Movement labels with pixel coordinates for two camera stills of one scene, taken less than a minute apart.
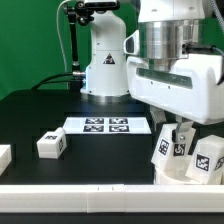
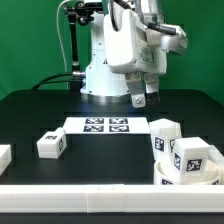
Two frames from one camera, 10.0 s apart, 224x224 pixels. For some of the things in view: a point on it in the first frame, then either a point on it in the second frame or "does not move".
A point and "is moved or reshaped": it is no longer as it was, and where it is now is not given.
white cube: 207,162 to 190,160
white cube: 52,143 does not move
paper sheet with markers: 106,125 does not move
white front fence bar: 111,198 does not move
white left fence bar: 5,157 does not move
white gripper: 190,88 to 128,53
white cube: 169,154 is moved or reshaped
